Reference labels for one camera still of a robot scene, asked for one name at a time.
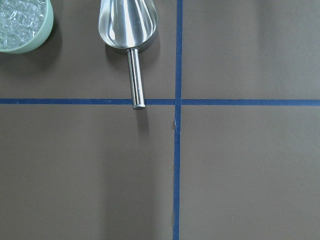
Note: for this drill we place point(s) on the green bowl with ice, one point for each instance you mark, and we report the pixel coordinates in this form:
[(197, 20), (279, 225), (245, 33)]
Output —
[(24, 25)]

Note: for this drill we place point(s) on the metal ice scoop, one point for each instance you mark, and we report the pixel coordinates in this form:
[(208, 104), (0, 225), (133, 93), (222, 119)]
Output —
[(129, 26)]

